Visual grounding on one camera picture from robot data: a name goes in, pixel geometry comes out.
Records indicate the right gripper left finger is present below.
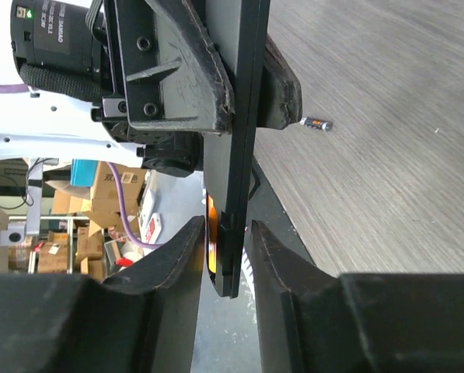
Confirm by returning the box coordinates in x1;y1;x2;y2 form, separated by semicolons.
0;216;205;372

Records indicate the black remote control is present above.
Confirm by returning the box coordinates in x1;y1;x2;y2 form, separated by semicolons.
204;0;270;298

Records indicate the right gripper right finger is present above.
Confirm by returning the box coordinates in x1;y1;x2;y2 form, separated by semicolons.
250;221;464;372

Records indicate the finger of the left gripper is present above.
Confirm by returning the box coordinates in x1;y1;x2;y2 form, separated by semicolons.
257;34;302;131

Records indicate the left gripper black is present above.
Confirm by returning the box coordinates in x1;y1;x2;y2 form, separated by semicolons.
89;1;235;177

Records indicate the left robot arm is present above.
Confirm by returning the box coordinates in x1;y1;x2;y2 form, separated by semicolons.
0;1;302;180

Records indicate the orange battery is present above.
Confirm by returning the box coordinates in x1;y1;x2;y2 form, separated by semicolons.
207;194;218;274

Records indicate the white slotted cable duct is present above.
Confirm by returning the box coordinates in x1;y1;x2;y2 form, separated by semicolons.
241;249;255;298

